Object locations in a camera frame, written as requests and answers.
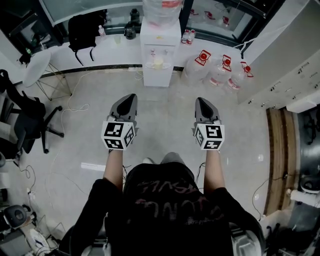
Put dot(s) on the clear water jug on dispenser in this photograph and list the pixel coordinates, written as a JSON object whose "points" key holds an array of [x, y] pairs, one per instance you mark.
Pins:
{"points": [[162, 12]]}

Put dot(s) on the person's white shoe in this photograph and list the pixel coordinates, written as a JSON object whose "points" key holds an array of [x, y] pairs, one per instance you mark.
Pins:
{"points": [[148, 160]]}

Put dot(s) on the person's grey trouser leg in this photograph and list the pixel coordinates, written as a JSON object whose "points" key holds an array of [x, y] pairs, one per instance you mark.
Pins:
{"points": [[172, 158]]}

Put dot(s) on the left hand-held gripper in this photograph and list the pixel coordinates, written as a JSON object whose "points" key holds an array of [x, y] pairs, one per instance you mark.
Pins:
{"points": [[117, 132]]}

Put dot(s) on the white water dispenser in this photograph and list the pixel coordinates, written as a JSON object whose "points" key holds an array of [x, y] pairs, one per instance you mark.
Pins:
{"points": [[160, 37]]}

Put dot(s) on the dark glass jar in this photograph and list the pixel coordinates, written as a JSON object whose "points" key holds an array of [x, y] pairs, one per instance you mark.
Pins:
{"points": [[134, 16], [130, 31]]}

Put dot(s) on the small red-label water bottle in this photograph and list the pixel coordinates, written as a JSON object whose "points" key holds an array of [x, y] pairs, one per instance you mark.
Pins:
{"points": [[185, 37], [191, 38], [102, 32]]}

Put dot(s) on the pale yellow cup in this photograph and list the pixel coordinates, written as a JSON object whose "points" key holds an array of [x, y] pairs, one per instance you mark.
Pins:
{"points": [[158, 64]]}

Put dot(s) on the grey round-headed device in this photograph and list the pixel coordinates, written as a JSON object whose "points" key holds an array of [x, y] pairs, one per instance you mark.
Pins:
{"points": [[16, 216]]}

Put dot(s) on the black backpack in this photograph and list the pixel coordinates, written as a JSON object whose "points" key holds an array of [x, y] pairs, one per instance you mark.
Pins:
{"points": [[82, 32]]}

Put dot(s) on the person's right forearm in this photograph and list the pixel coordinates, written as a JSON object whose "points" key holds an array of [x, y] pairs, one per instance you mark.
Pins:
{"points": [[214, 172]]}

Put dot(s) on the white power strip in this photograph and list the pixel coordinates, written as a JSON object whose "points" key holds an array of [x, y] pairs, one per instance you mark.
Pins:
{"points": [[135, 68]]}

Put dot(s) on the wooden floor strip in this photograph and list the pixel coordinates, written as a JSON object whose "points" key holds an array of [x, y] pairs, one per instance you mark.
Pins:
{"points": [[281, 160]]}

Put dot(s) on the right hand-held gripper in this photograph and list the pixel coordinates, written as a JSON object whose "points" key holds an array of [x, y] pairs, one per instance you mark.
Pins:
{"points": [[211, 136]]}

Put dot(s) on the person's black printed t-shirt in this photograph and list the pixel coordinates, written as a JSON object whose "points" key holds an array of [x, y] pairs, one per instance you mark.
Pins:
{"points": [[162, 215]]}

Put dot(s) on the black office chair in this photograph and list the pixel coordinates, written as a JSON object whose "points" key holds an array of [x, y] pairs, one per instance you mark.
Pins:
{"points": [[25, 117]]}

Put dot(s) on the clear plastic cup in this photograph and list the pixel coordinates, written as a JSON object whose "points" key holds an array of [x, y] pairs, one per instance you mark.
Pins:
{"points": [[117, 40]]}

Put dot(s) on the clear red-capped water jug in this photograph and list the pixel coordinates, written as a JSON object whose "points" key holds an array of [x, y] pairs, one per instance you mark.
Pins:
{"points": [[197, 68], [218, 73], [237, 80]]}

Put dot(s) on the person's left forearm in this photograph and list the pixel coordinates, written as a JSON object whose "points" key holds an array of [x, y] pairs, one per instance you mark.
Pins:
{"points": [[113, 170]]}

